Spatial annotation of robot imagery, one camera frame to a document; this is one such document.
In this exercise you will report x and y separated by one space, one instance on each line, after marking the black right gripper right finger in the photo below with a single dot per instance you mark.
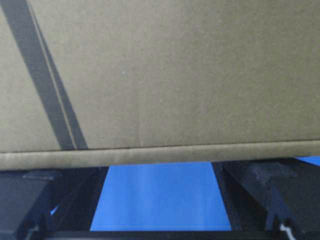
271 195

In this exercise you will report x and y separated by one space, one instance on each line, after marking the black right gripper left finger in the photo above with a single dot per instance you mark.
48 200

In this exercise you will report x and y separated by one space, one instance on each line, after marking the brown polymaker cardboard box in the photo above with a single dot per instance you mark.
93 83

